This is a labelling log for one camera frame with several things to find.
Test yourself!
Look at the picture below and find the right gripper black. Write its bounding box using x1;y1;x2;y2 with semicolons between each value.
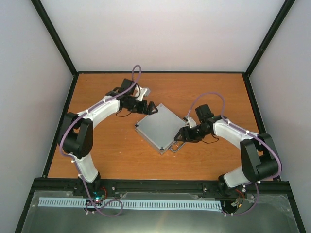
174;124;209;143

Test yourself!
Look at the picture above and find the aluminium poker case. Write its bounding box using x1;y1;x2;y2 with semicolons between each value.
135;103;186;155

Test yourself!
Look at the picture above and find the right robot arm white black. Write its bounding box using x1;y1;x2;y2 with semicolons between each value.
174;114;282;197

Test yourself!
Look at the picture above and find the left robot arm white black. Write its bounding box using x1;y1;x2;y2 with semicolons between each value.
58;79;158;196

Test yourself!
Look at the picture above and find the green led circuit board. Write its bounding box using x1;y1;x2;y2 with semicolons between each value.
93;187;107;202

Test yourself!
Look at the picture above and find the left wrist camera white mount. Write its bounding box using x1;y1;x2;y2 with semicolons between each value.
134;86;151;101

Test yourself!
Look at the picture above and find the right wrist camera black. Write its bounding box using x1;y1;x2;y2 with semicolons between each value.
183;104;214;128

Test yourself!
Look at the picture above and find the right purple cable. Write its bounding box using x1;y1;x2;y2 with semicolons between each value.
188;92;283;216

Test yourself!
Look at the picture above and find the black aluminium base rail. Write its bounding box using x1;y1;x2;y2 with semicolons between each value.
33;177;291;200

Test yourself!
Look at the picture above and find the black table edge frame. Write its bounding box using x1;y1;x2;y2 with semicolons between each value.
42;70;282;182

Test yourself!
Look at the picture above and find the light blue cable duct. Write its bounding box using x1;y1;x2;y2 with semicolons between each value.
38;197;222;212

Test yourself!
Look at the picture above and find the left black frame post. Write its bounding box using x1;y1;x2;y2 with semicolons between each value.
31;0;78;76

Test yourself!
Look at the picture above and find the black frame post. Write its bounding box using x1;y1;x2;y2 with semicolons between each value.
245;0;295;78
31;0;78;76

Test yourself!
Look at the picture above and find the right black frame post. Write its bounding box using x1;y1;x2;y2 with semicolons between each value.
245;0;295;78

